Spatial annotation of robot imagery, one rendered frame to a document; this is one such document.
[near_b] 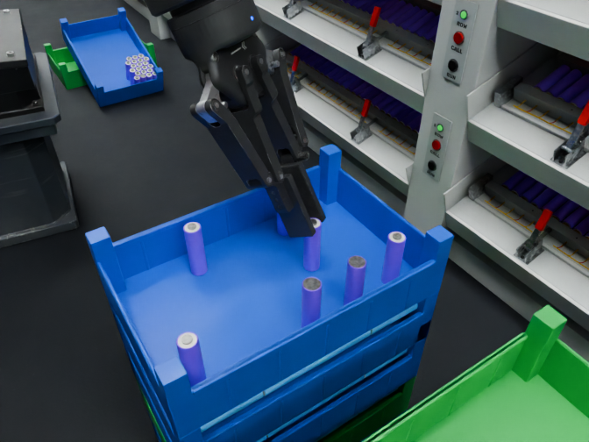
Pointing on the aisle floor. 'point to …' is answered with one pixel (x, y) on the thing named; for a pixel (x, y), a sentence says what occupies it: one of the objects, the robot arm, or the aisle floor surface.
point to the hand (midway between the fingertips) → (295, 200)
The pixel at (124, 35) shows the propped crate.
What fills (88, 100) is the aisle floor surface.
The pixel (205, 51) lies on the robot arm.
